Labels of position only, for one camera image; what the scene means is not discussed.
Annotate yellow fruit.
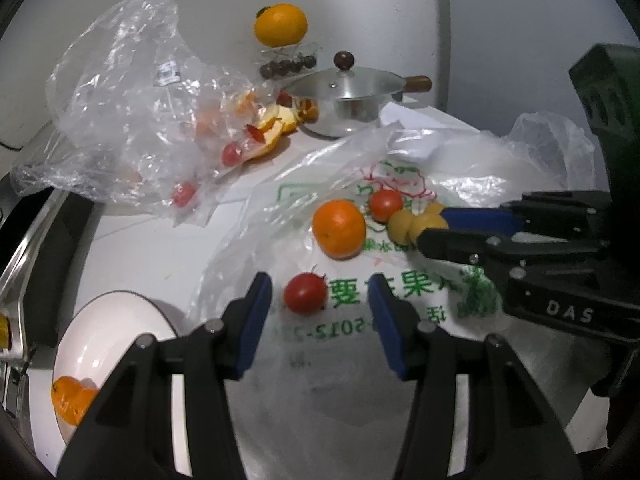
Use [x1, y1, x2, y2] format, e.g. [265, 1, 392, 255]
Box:
[386, 209, 414, 247]
[408, 202, 449, 246]

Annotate mandarin orange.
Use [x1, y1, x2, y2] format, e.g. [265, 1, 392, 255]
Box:
[311, 200, 367, 260]
[51, 376, 99, 427]

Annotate red tomato in clear bag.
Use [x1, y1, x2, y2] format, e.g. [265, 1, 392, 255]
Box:
[171, 182, 198, 208]

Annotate crumpled clear plastic bag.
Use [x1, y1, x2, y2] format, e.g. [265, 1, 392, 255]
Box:
[10, 0, 277, 226]

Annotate steel induction cooker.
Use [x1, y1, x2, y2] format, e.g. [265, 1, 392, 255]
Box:
[1, 184, 68, 448]

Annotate white paper piece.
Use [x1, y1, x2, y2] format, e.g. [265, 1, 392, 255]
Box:
[380, 102, 477, 132]

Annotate small steel pot with lid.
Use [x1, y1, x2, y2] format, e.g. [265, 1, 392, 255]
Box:
[284, 51, 433, 139]

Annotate large orange on stand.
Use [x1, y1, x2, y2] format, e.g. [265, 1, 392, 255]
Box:
[254, 3, 308, 48]

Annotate red cherry tomato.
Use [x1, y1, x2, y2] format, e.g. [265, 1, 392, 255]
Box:
[369, 188, 404, 223]
[283, 272, 328, 315]

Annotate printed flat plastic bag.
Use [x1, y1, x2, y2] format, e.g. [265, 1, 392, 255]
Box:
[190, 113, 594, 479]

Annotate orange peel pieces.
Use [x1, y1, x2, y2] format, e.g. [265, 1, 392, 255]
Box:
[245, 100, 320, 160]

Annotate white plate dark rim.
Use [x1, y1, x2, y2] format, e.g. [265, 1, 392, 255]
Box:
[52, 290, 176, 442]

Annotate clear box dark fruits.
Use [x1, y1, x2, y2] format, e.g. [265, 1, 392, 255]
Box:
[256, 42, 319, 80]

